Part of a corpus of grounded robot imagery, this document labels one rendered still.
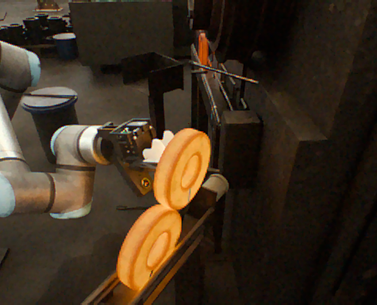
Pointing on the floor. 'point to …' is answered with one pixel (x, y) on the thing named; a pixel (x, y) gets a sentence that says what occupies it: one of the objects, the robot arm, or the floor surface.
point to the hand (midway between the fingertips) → (183, 160)
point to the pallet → (34, 33)
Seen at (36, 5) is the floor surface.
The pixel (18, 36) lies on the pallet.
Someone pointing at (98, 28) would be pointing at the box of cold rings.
